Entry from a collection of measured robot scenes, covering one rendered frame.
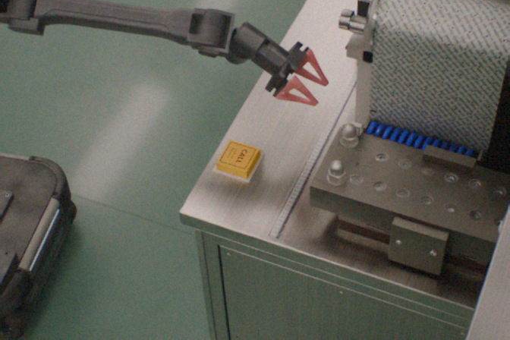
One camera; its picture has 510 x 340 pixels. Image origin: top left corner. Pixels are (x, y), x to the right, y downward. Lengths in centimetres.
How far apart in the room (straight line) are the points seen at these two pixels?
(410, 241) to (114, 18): 70
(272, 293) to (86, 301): 101
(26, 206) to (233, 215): 107
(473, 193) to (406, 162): 14
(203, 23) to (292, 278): 53
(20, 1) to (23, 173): 107
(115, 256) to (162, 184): 31
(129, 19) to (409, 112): 56
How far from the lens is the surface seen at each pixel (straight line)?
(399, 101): 180
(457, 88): 174
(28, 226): 279
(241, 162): 193
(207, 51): 181
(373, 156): 180
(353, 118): 203
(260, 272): 195
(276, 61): 182
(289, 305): 200
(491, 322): 88
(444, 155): 179
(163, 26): 183
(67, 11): 189
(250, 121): 204
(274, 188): 192
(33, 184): 288
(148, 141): 324
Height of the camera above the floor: 239
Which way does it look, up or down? 49 degrees down
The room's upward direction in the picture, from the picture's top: 3 degrees counter-clockwise
